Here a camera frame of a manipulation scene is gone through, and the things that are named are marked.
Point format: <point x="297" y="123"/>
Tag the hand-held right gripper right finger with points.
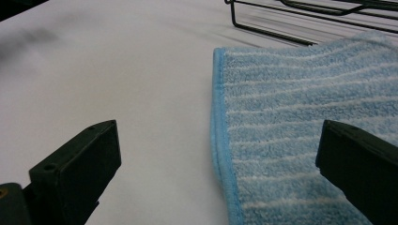
<point x="359" y="165"/>

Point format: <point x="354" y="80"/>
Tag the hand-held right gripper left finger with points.
<point x="75" y="175"/>

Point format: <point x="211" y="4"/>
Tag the blue striped towel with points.
<point x="291" y="125"/>

